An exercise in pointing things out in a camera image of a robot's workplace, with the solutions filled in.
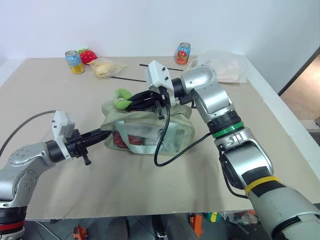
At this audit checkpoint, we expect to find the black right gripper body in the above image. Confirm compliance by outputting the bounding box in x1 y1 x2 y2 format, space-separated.
147 86 169 121

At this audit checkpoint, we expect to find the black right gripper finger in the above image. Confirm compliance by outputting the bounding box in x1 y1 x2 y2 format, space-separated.
131 91 152 101
126 97 152 112

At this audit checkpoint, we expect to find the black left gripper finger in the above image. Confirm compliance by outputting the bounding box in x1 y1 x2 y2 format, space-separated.
81 128 111 141
84 137 109 149

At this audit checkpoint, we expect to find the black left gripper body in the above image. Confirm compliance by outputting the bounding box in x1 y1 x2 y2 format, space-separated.
65 128 92 167

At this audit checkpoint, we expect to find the green zip pouch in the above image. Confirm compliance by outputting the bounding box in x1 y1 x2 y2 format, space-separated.
100 98 196 156

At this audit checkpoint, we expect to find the green plush keychain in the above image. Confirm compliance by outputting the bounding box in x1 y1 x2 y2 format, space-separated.
112 88 135 111

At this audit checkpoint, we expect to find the red strawberry plush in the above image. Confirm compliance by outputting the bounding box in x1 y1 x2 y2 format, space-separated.
77 47 99 66

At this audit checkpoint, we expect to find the black tape strip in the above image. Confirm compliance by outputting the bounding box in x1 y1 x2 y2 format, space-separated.
139 63 185 73

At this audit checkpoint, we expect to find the bag of yellow snacks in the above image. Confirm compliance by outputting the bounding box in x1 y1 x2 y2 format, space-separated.
89 57 129 79

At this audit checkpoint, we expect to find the blue and red drink can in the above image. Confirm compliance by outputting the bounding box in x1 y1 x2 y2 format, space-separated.
175 42 193 66

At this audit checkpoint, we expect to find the clear plastic bag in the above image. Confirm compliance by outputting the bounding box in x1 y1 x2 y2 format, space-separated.
191 50 249 85

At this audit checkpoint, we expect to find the blue and yellow drink can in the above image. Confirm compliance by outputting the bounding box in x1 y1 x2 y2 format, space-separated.
65 50 86 75

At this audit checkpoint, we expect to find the orange tool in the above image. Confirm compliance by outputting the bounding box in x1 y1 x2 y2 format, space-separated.
71 224 90 240
188 213 205 240

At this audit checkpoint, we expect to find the green and yellow object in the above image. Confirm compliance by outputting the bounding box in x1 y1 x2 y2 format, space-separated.
203 211 222 223

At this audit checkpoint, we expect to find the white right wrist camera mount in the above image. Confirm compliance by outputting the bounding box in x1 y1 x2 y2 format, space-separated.
145 59 176 106

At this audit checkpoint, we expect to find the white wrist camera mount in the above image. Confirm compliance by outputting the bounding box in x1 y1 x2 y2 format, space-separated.
145 59 176 106
51 110 77 161

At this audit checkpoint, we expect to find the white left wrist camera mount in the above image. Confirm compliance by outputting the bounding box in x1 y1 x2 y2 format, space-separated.
51 110 77 161

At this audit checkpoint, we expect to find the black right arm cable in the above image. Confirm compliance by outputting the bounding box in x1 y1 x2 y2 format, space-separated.
153 86 216 168

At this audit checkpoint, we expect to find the grey left arm cable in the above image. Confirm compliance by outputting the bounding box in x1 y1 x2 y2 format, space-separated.
0 109 58 154

